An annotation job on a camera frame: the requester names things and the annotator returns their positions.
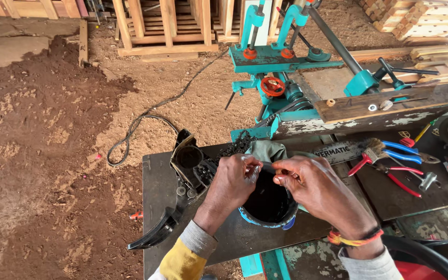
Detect person's right hand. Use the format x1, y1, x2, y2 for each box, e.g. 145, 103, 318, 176
272, 156, 379, 236

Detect person's left hand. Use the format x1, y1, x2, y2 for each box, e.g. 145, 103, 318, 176
193, 153, 264, 235

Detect green cloth rag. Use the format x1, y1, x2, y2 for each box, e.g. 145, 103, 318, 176
245, 140, 288, 164

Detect blue container of black oil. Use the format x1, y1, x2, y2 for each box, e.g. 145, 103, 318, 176
238, 163, 299, 231

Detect teal woodworking machine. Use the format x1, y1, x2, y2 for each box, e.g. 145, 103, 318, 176
224, 0, 448, 141

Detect weathered wooden plank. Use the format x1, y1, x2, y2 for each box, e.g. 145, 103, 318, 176
314, 82, 448, 125

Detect stack of wooden frames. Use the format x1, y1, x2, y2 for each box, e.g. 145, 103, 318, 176
111, 0, 285, 58

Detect metal socket wrench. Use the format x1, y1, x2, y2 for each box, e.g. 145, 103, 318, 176
400, 159, 442, 192

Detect red plastic casing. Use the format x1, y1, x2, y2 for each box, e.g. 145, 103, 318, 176
394, 260, 448, 280

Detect loose wooden board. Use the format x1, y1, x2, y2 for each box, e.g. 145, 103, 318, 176
78, 19, 89, 67

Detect heap of timber planks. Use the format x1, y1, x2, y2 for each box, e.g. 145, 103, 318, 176
346, 44, 448, 84

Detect pile of wooden blocks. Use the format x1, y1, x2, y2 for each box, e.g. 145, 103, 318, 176
358, 0, 448, 43

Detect black chainsaw chain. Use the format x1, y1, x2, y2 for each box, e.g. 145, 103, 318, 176
215, 130, 257, 165

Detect black chainsaw side cover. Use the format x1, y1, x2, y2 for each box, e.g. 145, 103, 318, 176
127, 129, 219, 250

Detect grey chainsaw guide bar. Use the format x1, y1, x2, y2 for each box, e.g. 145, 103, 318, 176
312, 140, 369, 165

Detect black power cable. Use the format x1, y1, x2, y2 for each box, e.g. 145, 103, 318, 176
107, 47, 230, 167

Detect red-handled paint brush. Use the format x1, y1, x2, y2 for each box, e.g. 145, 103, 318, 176
348, 138, 389, 177

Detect orange woven wrist bracelet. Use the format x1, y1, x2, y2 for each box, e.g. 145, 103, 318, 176
327, 227, 385, 248

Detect red-handled pliers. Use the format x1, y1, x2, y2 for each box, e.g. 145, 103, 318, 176
372, 163, 424, 198

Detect blue-handled pliers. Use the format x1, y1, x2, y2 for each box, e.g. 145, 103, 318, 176
381, 140, 441, 165

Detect yellow-handled screwdriver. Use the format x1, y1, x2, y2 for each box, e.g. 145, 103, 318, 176
414, 120, 437, 143

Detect black curved hose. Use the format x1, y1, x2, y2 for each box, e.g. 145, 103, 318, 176
381, 234, 448, 280

